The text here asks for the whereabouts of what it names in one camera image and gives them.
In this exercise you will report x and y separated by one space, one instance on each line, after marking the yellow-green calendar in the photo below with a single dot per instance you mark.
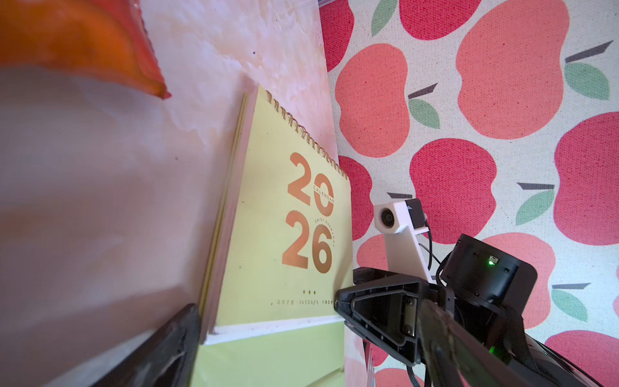
281 249

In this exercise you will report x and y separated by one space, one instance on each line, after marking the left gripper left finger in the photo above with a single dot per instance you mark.
165 359

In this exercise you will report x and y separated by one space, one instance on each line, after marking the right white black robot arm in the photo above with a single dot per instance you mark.
550 368

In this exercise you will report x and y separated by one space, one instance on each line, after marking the orange snack bag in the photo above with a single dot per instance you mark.
106 40

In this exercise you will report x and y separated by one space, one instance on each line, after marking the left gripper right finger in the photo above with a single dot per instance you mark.
453 356

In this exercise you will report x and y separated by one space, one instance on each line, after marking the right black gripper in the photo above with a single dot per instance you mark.
483 288

